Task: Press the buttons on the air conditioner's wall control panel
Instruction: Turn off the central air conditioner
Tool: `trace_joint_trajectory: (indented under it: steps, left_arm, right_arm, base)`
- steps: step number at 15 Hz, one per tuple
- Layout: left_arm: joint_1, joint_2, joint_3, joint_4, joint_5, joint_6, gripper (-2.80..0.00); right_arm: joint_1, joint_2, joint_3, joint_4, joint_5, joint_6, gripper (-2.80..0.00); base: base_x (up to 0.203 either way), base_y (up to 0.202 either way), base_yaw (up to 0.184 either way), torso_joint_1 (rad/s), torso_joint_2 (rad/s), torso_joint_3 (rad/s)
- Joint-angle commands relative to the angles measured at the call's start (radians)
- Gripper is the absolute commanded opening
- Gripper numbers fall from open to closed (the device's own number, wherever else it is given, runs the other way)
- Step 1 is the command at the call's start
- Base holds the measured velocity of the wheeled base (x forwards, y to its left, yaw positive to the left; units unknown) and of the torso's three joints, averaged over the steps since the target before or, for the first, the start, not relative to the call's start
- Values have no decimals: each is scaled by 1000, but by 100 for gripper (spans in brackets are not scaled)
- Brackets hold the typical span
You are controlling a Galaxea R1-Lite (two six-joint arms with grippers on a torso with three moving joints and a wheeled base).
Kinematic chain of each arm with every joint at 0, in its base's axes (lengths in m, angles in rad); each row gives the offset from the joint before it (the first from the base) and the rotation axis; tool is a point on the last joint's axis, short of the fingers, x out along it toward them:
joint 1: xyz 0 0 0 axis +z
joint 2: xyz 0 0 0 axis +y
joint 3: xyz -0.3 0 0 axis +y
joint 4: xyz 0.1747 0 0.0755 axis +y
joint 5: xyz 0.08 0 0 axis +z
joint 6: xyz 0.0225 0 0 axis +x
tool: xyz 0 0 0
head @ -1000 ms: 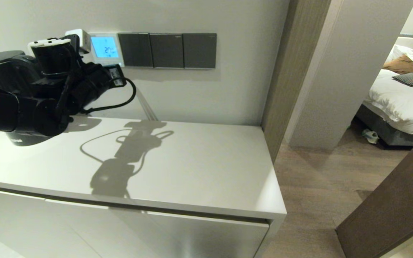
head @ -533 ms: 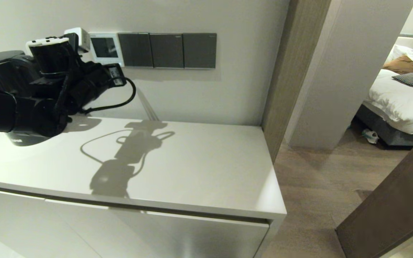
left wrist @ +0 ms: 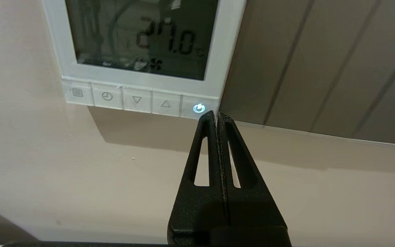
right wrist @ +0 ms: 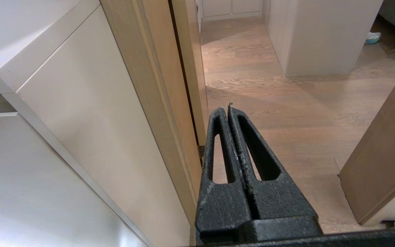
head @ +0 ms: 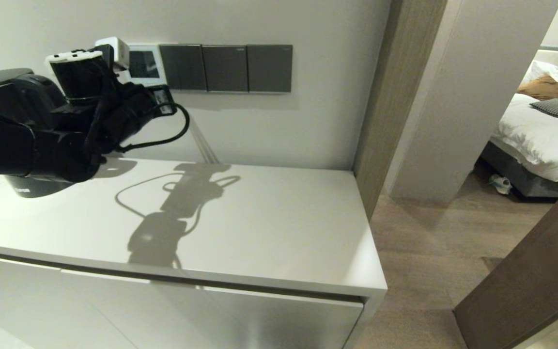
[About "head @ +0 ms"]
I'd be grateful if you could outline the white wall thermostat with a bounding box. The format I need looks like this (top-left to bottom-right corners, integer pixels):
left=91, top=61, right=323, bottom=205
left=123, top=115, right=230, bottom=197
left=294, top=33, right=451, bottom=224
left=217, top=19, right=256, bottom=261
left=126, top=44, right=168, bottom=88

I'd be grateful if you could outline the black electric kettle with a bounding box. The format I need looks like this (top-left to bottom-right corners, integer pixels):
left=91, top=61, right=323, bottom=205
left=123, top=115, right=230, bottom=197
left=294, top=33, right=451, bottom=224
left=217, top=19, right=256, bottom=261
left=0, top=68, right=105, bottom=198

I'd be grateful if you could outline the white cabinet body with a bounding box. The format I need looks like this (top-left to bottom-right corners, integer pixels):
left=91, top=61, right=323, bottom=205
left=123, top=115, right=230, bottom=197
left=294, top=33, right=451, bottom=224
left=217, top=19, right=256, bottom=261
left=0, top=155, right=388, bottom=349

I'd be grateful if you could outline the narrow white cabinet door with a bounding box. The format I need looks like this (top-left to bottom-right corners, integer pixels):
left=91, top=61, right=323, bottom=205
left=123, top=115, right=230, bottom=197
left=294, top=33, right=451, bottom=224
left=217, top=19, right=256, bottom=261
left=0, top=251, right=139, bottom=349

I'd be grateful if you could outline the wide white cabinet door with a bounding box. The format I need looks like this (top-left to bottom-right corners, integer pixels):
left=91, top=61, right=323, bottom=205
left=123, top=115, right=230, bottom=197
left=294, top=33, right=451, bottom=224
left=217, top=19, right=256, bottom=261
left=61, top=268, right=364, bottom=349

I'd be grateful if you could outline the light shoe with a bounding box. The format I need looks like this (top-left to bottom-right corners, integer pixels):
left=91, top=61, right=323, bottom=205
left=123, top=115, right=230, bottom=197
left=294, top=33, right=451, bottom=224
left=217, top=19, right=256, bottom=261
left=489, top=174, right=512, bottom=195

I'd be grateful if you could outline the small white pillow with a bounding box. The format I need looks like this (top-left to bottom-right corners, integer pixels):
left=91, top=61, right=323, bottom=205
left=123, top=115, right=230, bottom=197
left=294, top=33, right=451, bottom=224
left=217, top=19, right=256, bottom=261
left=521, top=61, right=558, bottom=88

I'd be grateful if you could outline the bed with white duvet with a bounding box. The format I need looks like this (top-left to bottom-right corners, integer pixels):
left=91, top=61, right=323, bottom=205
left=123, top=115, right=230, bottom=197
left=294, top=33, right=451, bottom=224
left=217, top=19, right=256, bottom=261
left=480, top=92, right=558, bottom=199

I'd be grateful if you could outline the brown cushion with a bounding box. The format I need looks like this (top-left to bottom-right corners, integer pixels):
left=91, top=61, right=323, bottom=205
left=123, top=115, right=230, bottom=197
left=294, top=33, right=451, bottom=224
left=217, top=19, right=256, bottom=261
left=516, top=74, right=558, bottom=102

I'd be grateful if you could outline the brown wooden door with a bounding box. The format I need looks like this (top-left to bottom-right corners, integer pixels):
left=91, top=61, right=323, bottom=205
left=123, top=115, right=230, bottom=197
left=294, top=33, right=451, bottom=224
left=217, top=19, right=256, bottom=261
left=453, top=165, right=558, bottom=349

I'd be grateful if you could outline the grey triple rocker wall switch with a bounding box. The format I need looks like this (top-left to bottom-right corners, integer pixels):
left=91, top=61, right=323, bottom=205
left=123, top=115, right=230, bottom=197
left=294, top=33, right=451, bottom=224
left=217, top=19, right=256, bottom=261
left=159, top=44, right=208, bottom=92

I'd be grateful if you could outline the thick black gripper cable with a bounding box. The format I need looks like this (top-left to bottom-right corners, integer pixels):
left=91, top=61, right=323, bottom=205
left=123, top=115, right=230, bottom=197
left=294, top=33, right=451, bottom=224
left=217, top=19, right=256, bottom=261
left=114, top=102, right=191, bottom=153

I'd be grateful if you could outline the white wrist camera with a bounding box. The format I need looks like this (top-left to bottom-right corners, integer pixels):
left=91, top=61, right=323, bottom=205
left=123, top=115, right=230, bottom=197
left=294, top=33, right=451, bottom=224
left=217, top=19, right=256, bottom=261
left=95, top=37, right=130, bottom=71

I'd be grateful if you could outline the dark grey square panel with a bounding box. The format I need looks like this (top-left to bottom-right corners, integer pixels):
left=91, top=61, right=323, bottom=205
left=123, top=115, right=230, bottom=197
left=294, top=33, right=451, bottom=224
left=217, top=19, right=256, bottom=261
left=202, top=45, right=249, bottom=93
left=247, top=45, right=293, bottom=94

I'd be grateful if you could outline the wooden door frame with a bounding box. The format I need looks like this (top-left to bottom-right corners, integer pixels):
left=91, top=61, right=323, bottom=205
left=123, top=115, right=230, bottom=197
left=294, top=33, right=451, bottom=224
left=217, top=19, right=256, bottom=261
left=353, top=0, right=448, bottom=221

